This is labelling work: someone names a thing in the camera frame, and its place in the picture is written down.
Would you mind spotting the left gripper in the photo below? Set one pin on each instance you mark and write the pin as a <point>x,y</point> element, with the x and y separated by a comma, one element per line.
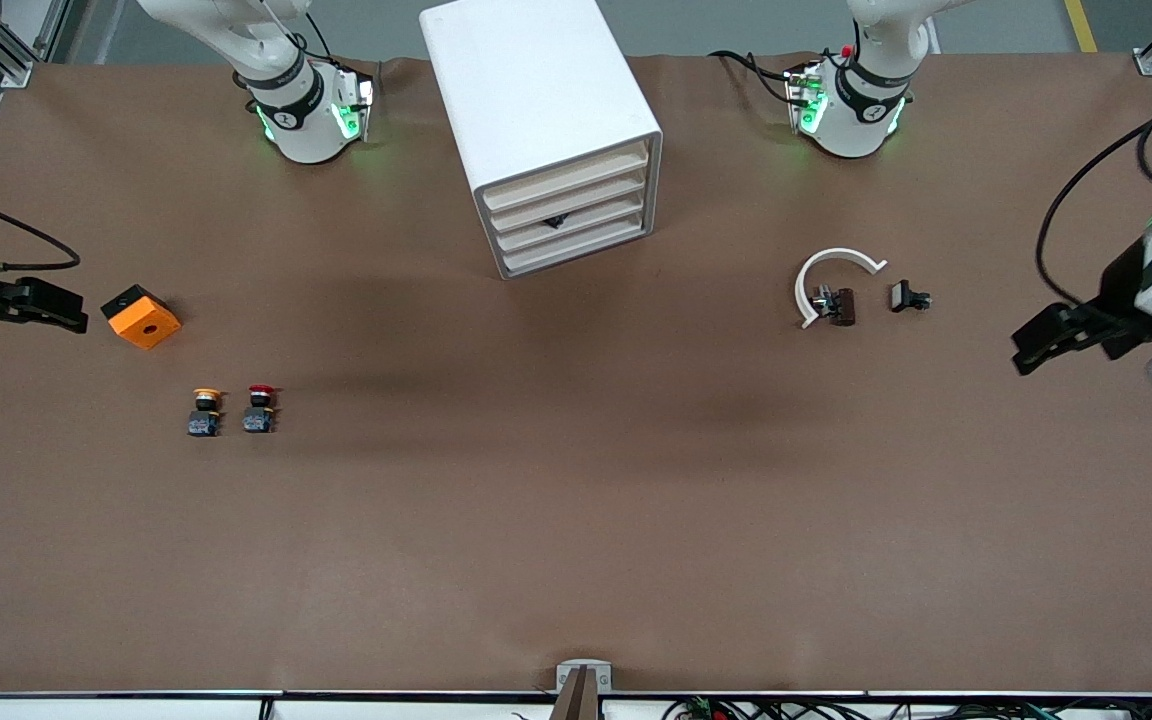
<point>1119,290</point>

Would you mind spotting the white drawer cabinet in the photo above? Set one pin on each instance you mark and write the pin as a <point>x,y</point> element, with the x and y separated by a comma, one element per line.
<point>526,90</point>

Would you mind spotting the white table edge rail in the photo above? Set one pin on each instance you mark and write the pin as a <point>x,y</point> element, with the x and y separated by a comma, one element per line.
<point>136,708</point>

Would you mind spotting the white plain cabinet drawer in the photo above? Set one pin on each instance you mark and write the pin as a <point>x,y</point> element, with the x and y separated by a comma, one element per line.
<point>596,190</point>
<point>596,238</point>
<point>596,167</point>

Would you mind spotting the silver base connector box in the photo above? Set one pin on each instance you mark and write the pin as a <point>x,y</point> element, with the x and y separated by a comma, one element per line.
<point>356,105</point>
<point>808,100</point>

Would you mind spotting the orange box with hole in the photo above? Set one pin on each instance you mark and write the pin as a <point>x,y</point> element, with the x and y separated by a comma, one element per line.
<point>146,325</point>

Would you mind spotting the red push button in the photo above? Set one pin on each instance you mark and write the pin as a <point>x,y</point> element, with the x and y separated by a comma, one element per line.
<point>259,402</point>

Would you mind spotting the small black switch part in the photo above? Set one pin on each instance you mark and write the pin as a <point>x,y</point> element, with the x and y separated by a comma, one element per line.
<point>901,296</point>

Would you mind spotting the yellow push button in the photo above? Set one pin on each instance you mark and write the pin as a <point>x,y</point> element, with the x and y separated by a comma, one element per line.
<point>204,405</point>

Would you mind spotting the grey metal table bracket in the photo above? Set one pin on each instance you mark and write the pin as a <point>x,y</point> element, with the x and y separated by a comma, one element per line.
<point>566,672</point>

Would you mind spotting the brown table cover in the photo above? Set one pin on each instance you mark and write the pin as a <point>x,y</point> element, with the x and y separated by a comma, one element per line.
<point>576,500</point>

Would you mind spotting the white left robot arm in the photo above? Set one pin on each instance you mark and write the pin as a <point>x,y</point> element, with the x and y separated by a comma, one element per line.
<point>856,130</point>

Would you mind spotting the brown switch block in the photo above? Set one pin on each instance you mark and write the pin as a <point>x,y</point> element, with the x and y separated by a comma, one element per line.
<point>844,306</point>

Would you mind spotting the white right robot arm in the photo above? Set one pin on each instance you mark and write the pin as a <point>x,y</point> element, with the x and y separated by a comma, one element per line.
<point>306,130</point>

